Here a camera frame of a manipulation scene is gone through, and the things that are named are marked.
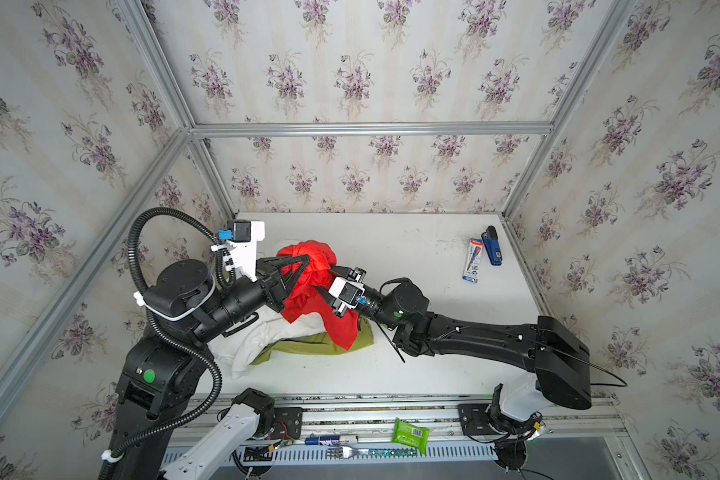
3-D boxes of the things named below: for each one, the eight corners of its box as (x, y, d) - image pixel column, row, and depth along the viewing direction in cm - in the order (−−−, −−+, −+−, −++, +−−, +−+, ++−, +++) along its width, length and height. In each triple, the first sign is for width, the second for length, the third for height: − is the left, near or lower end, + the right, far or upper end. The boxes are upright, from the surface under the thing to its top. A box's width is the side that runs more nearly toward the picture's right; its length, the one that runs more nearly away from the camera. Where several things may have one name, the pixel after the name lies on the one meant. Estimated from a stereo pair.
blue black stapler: (491, 265, 107) (496, 257, 103) (480, 234, 117) (484, 225, 113) (501, 265, 107) (506, 257, 103) (489, 234, 117) (494, 225, 113)
